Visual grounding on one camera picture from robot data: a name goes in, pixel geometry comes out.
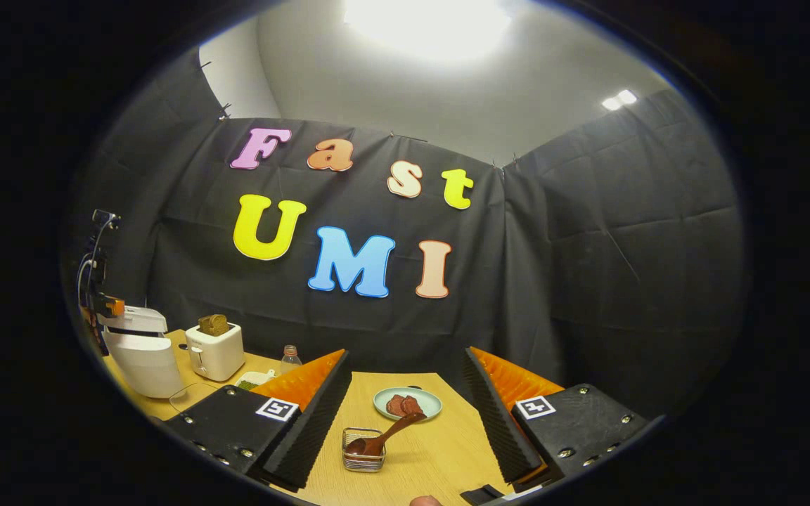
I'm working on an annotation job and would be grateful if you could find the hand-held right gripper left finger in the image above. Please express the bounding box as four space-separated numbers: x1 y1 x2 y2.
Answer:
164 349 353 493

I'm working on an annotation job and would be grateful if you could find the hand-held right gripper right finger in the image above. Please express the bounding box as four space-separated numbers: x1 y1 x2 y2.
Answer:
464 346 648 493

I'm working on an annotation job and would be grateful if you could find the metal wire chopstick holder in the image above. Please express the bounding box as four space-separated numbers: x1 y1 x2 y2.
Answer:
342 427 386 472

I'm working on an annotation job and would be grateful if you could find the white rice cooker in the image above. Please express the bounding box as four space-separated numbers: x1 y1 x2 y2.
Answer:
98 305 185 400

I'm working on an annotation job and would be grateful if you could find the brown wooden spoon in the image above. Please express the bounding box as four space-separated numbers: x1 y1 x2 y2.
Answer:
346 412 427 456

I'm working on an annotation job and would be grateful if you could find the pale green plate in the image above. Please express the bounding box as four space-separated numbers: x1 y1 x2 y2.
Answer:
373 387 443 421

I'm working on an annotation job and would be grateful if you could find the white divided bean dish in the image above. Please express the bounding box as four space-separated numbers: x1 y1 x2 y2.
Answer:
235 370 281 391

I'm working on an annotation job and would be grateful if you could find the white toaster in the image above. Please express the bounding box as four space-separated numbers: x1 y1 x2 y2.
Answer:
186 322 245 382

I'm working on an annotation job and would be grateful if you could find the clear glass container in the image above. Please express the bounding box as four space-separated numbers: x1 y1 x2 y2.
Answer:
168 382 219 415

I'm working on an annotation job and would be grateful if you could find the black backdrop cloth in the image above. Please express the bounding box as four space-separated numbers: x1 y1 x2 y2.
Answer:
67 46 747 422

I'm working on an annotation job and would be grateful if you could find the large ceiling light panel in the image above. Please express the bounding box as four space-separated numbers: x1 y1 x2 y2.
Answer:
344 0 511 60

